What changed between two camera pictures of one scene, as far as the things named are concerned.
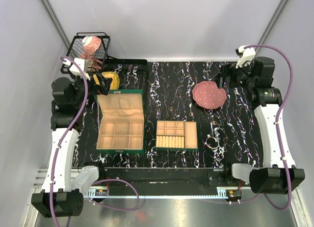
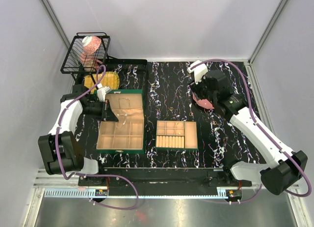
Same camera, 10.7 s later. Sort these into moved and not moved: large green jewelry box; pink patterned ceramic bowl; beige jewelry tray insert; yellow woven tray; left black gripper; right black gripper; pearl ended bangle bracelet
Moved: left black gripper; pearl ended bangle bracelet; right black gripper
Not moved: large green jewelry box; pink patterned ceramic bowl; yellow woven tray; beige jewelry tray insert
